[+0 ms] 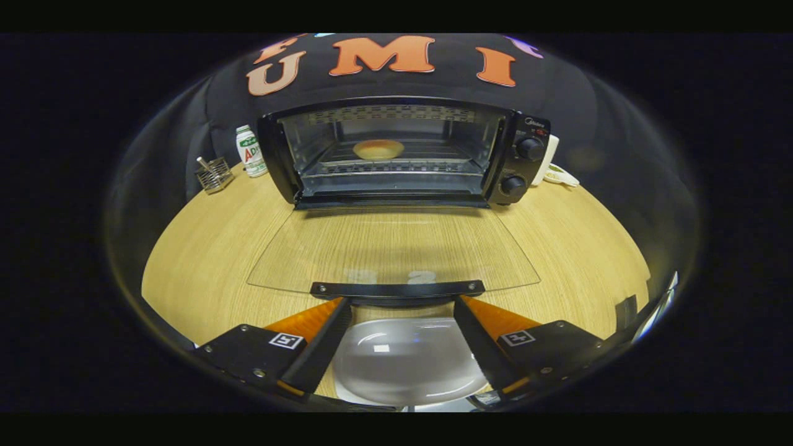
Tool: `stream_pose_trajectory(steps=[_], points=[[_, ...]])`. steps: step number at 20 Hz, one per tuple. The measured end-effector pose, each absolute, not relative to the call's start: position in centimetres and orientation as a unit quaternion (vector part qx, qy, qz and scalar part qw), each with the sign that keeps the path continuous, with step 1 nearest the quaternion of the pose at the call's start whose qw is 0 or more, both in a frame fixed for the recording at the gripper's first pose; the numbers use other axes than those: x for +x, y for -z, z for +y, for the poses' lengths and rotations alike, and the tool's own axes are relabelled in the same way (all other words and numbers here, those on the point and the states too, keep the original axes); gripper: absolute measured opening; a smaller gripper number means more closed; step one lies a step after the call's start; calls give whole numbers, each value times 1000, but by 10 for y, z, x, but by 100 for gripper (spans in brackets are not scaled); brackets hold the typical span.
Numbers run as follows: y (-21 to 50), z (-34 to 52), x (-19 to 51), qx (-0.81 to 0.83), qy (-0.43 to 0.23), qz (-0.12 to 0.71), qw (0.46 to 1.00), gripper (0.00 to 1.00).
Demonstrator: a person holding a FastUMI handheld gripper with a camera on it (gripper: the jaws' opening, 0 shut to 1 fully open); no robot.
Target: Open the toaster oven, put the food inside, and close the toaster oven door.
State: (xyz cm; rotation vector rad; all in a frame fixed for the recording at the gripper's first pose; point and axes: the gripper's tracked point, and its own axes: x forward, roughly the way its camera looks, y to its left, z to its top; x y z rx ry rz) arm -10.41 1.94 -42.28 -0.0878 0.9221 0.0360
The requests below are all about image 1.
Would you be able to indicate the golden bagel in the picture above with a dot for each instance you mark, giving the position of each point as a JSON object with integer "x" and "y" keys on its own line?
{"x": 378, "y": 150}

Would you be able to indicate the white square plate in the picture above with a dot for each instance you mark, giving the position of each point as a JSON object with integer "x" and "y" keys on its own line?
{"x": 403, "y": 365}

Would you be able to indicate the white green-label drink bottle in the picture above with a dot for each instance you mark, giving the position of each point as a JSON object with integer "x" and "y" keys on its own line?
{"x": 251, "y": 155}

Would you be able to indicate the white countertop appliance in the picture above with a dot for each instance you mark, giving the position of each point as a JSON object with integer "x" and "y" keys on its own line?
{"x": 548, "y": 158}

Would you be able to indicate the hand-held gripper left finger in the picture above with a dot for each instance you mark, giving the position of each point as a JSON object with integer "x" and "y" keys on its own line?
{"x": 322, "y": 350}

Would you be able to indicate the white panel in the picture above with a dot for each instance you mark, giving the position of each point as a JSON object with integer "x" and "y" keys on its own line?
{"x": 660, "y": 306}

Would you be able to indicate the black chair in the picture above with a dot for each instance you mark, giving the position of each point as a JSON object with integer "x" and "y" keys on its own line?
{"x": 626, "y": 310}

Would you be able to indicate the black toaster oven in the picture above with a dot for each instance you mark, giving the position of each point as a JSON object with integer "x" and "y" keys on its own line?
{"x": 523, "y": 170}

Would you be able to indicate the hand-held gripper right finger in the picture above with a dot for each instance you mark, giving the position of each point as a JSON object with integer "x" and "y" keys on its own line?
{"x": 480, "y": 350}

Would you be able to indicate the white and green flat object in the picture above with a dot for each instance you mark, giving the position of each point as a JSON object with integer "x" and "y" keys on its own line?
{"x": 560, "y": 176}

